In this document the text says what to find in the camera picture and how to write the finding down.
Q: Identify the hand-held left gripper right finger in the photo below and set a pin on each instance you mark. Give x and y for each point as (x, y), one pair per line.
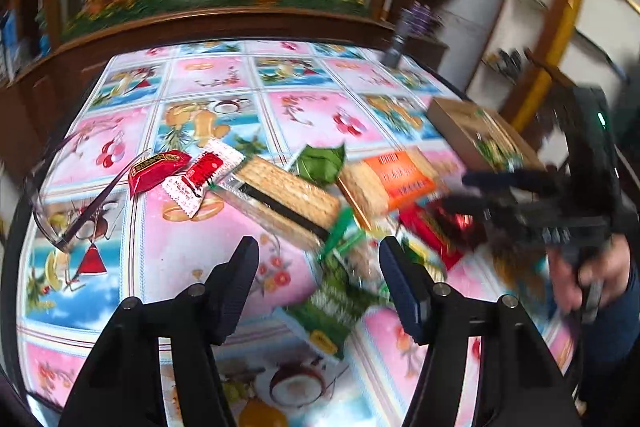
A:
(400, 292)

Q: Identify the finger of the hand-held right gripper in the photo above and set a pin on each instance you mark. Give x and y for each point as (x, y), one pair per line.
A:
(500, 179)
(475, 207)

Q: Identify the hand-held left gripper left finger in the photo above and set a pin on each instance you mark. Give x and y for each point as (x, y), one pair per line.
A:
(240, 292)

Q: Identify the dark red snack packet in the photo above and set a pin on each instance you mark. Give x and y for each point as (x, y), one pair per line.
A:
(430, 232)

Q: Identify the brown cardboard box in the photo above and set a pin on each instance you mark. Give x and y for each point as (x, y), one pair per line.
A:
(465, 127)

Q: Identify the green pea snack packet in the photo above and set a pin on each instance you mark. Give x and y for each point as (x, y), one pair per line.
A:
(335, 307)

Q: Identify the person's right forearm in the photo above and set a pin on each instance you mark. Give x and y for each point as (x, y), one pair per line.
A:
(632, 307)

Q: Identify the person's right hand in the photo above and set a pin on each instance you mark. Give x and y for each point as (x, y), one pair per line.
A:
(617, 267)

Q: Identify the orange wafer pack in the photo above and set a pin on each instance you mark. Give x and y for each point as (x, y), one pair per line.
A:
(395, 179)

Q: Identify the red and white snack packet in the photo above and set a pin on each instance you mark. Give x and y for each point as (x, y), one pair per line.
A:
(200, 179)

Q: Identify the small red candy packet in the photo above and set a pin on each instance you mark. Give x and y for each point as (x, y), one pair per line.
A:
(150, 169)

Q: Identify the gold framed partition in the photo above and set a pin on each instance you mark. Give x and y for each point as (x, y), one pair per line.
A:
(567, 7)

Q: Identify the grey flashlight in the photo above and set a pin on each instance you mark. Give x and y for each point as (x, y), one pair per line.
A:
(402, 39)

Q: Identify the clear eyeglasses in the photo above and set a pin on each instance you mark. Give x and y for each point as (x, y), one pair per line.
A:
(67, 238)

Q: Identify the purple bottle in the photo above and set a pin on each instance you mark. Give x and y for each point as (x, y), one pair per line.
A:
(415, 14)
(426, 14)

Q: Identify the blue box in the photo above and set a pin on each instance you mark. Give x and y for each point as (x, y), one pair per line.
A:
(9, 34)

